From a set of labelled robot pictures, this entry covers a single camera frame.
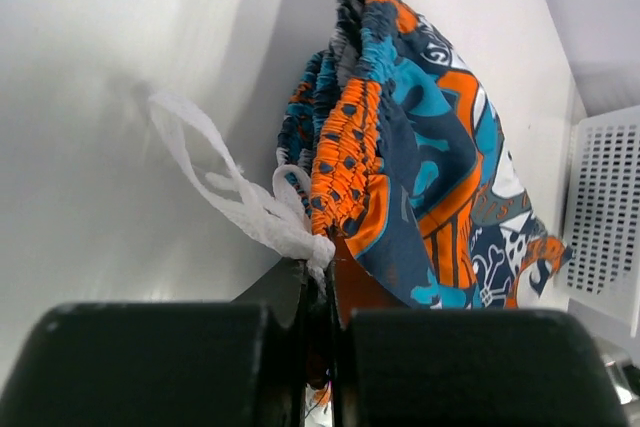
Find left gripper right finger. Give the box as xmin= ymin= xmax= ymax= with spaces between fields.
xmin=327 ymin=262 xmax=629 ymax=426

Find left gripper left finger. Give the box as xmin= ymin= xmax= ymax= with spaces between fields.
xmin=1 ymin=260 xmax=308 ymax=426

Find colourful patterned shorts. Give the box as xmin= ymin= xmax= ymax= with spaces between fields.
xmin=149 ymin=0 xmax=571 ymax=309

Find white plastic basket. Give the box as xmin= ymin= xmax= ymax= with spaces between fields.
xmin=560 ymin=106 xmax=639 ymax=337

